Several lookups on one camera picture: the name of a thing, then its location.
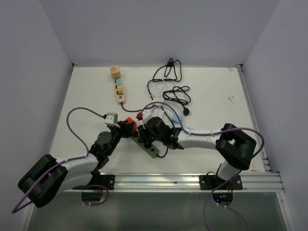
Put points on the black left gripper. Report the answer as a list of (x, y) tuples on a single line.
[(125, 129)]

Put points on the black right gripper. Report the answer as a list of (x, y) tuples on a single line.
[(143, 135)]

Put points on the red cube adapter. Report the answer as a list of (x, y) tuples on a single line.
[(131, 124)]

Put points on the white Honor USB charger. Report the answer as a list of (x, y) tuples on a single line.
[(158, 112)]

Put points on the green power strip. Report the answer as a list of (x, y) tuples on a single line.
[(151, 150)]

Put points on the light blue USB charger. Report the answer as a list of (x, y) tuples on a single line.
[(177, 119)]

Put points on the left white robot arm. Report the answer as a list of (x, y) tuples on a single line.
[(50, 176)]

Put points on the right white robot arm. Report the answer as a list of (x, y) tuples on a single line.
[(235, 146)]

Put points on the black plug head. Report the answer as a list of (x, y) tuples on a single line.
[(186, 112)]

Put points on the beige power strip red sockets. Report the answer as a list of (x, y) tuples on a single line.
[(120, 99)]

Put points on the yellow USB charger cube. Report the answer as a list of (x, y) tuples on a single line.
[(119, 89)]

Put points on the beige wooden cube adapter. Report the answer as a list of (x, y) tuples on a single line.
[(115, 72)]

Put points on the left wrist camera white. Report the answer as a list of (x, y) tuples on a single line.
[(111, 120)]

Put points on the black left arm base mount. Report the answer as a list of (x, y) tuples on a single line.
[(97, 181)]

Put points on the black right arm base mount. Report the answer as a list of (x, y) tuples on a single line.
[(214, 180)]

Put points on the aluminium rail table edge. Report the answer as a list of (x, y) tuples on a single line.
[(252, 182)]

